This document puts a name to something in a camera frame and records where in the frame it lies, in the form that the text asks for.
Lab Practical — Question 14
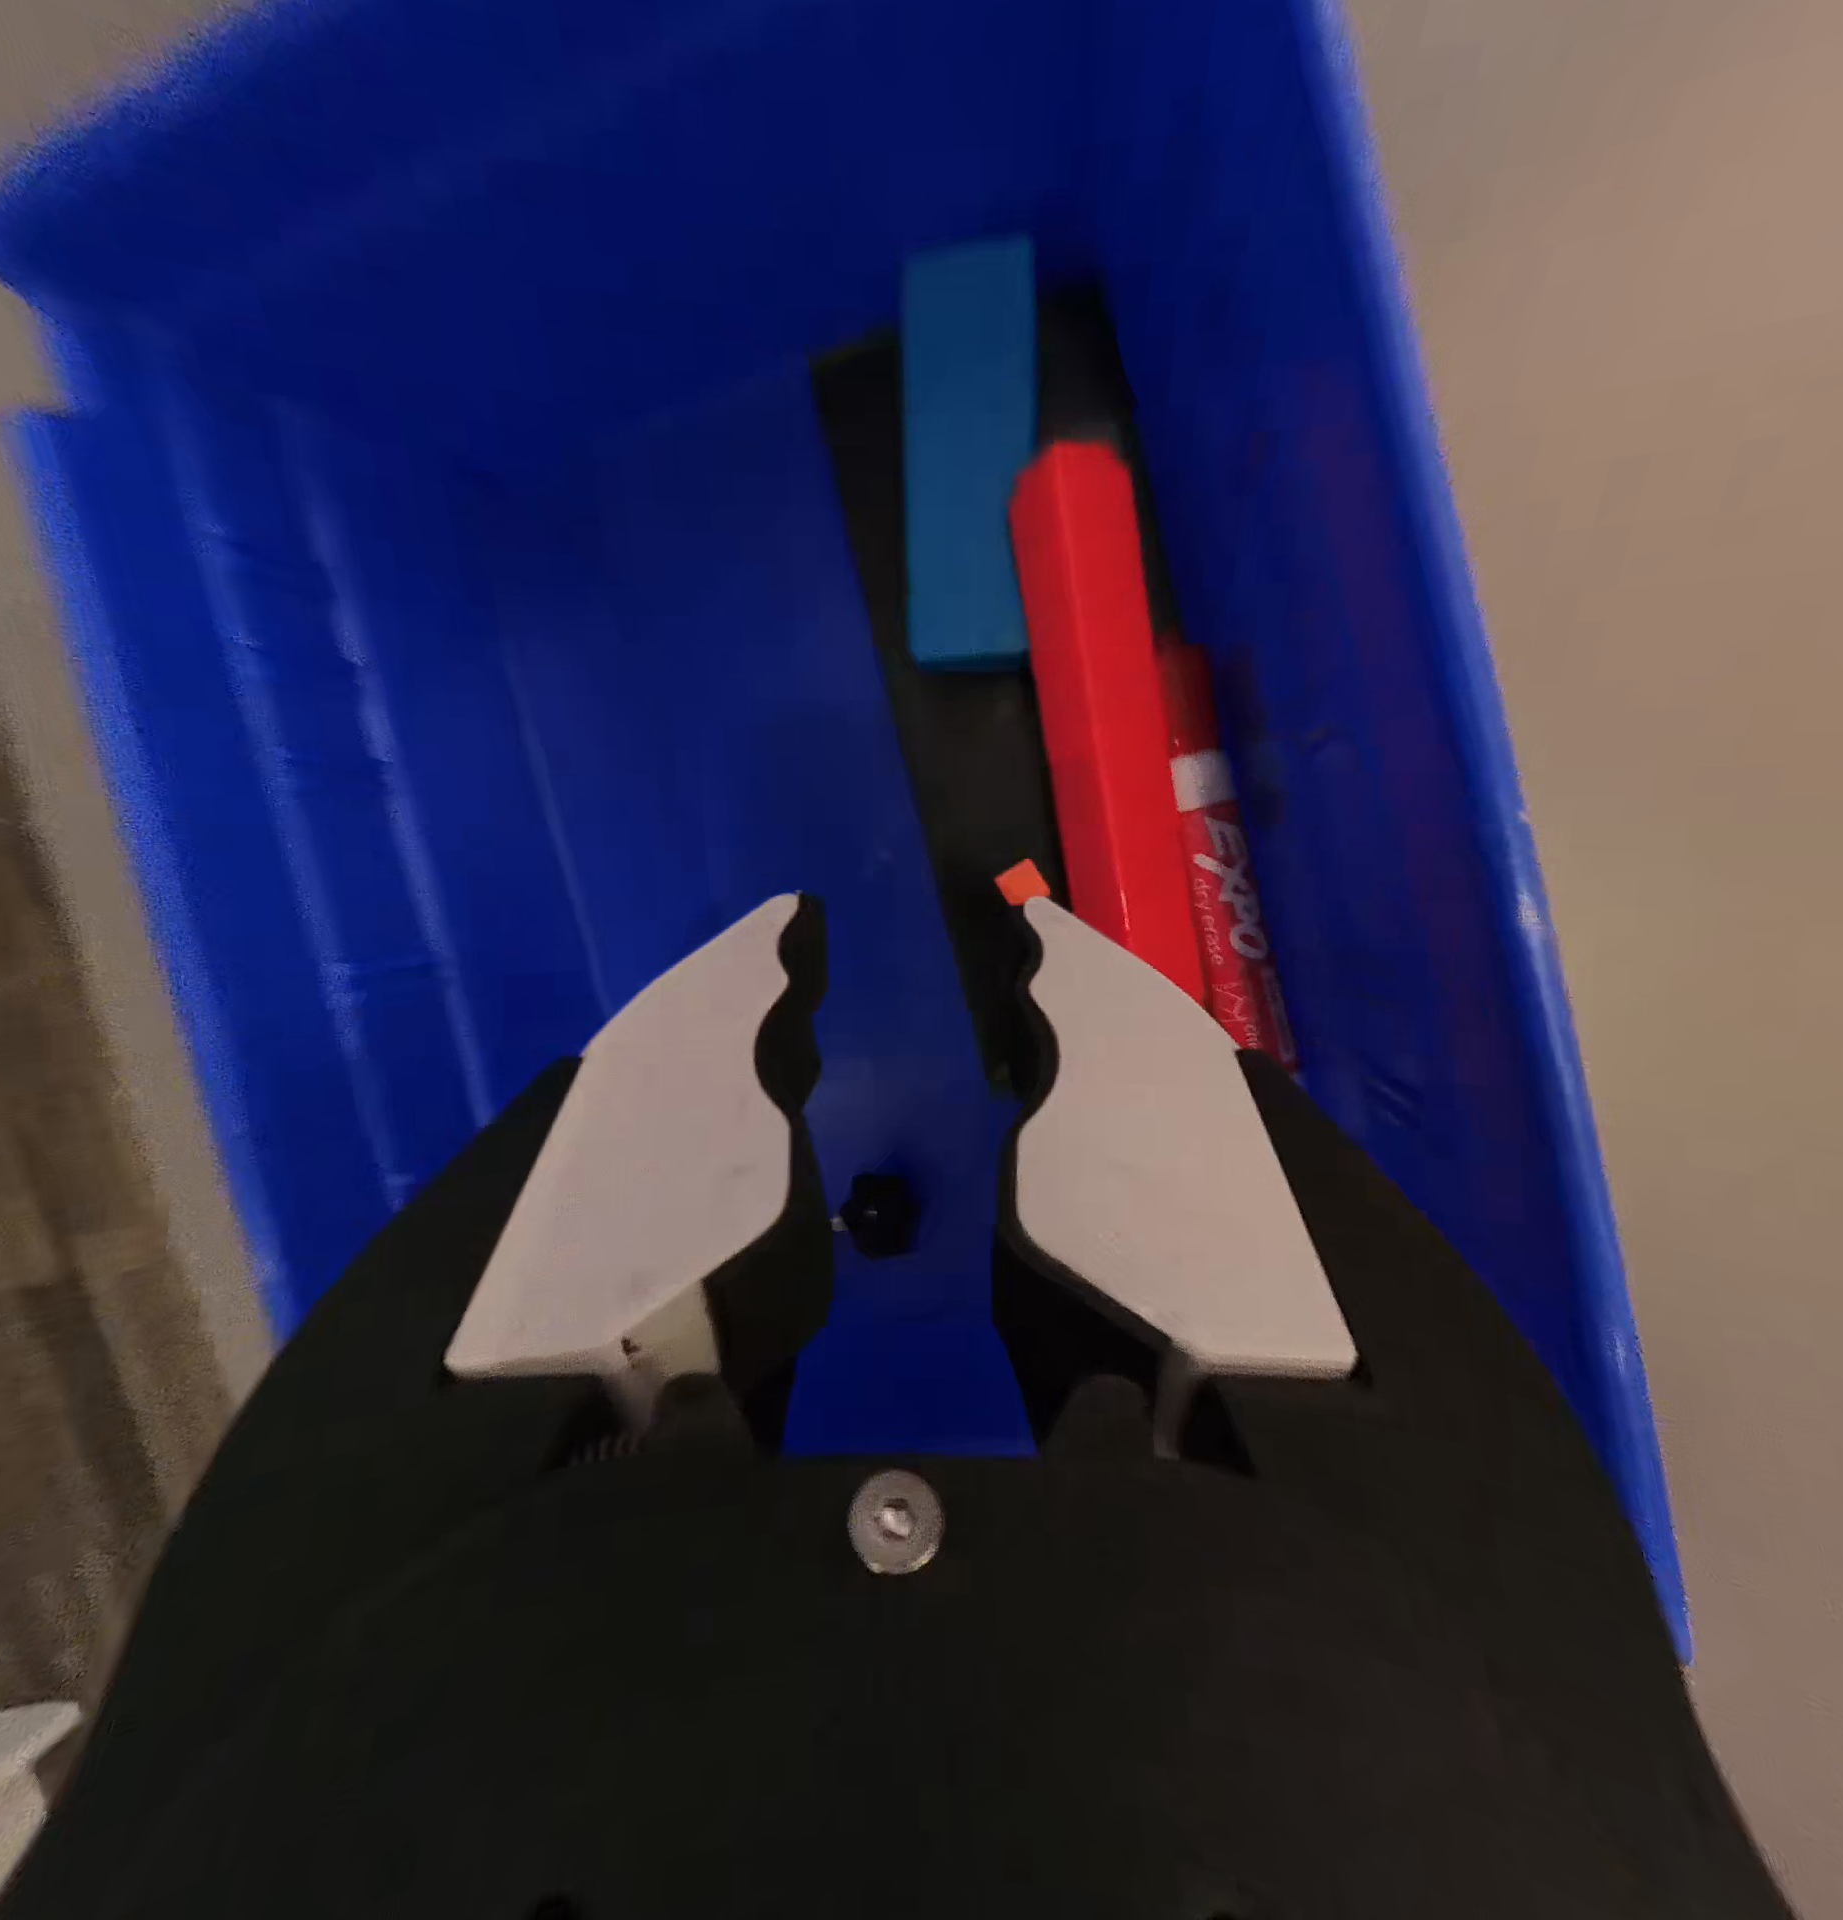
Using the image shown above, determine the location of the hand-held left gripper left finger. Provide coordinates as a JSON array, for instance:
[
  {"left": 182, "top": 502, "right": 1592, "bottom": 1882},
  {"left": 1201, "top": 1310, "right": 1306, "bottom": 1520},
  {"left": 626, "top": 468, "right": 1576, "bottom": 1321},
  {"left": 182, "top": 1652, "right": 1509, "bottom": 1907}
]
[{"left": 444, "top": 891, "right": 839, "bottom": 1428}]

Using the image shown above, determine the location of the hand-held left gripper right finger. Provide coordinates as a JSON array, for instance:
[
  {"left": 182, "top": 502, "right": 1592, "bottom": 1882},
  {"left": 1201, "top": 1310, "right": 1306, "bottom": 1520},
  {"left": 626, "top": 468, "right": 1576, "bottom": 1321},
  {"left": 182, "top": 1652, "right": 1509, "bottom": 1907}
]
[{"left": 992, "top": 898, "right": 1360, "bottom": 1459}]

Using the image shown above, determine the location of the blue plastic bin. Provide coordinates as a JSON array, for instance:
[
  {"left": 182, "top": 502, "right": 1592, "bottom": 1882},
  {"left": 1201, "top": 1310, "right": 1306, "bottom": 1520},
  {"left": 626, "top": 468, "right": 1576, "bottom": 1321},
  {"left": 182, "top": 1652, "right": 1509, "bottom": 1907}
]
[{"left": 0, "top": 0, "right": 1697, "bottom": 1669}]

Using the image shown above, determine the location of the small black knob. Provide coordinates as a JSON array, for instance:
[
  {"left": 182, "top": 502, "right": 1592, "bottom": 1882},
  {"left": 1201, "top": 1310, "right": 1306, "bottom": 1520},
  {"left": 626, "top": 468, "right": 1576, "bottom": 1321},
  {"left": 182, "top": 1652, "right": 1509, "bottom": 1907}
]
[{"left": 839, "top": 1173, "right": 918, "bottom": 1263}]

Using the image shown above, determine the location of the red dry erase marker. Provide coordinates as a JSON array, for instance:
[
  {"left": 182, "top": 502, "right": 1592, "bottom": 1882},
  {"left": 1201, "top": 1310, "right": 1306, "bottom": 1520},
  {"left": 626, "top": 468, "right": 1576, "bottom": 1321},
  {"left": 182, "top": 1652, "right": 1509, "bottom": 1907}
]
[{"left": 1154, "top": 643, "right": 1304, "bottom": 1076}]

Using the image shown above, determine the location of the black flat eraser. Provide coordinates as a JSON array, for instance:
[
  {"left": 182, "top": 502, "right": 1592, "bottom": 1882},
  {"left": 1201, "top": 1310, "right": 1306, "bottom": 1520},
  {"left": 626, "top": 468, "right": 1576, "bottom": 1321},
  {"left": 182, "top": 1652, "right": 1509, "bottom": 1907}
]
[{"left": 810, "top": 329, "right": 1118, "bottom": 1100}]

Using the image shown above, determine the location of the red rectangular block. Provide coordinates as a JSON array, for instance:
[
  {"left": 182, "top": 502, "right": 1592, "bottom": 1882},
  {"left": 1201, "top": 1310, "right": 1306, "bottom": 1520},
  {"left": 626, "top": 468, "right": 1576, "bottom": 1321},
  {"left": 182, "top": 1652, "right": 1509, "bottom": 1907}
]
[{"left": 1005, "top": 437, "right": 1211, "bottom": 1006}]

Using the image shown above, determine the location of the blue rectangular block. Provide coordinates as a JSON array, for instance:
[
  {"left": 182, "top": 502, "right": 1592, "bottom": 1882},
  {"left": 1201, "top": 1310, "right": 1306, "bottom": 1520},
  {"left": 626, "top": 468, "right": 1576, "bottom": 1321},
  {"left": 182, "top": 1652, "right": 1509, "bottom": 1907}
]
[{"left": 900, "top": 236, "right": 1046, "bottom": 671}]

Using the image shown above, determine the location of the white flat object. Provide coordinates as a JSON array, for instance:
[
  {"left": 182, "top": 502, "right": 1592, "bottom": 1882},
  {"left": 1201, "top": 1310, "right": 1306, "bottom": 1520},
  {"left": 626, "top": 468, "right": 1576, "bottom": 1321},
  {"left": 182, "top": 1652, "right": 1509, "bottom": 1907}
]
[{"left": 0, "top": 1702, "right": 86, "bottom": 1915}]

